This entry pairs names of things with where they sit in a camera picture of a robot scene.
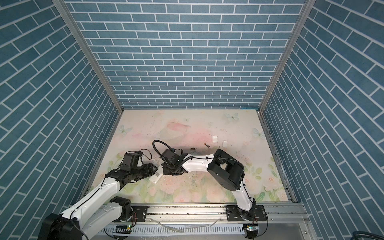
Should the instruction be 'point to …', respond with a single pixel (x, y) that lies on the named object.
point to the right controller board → (252, 230)
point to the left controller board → (123, 229)
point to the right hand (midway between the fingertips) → (163, 170)
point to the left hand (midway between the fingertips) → (154, 169)
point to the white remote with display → (155, 178)
